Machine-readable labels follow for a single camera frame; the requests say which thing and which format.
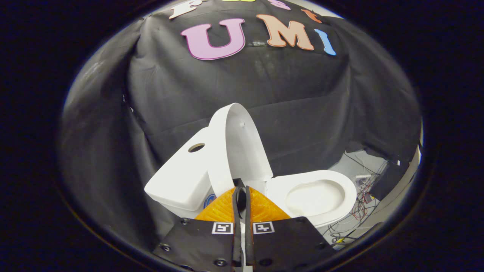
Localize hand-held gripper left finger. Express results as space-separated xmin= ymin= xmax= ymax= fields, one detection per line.
xmin=153 ymin=178 xmax=242 ymax=272

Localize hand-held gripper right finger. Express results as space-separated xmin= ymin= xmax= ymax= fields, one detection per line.
xmin=242 ymin=185 xmax=335 ymax=272

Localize white toilet bowl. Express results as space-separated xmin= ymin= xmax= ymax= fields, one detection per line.
xmin=265 ymin=170 xmax=358 ymax=229

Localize white toilet tank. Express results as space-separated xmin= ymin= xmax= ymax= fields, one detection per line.
xmin=144 ymin=127 xmax=216 ymax=219

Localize black backdrop cloth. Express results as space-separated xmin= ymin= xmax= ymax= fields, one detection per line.
xmin=60 ymin=0 xmax=422 ymax=253

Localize tangle of thin cables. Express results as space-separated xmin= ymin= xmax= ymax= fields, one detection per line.
xmin=327 ymin=151 xmax=390 ymax=246

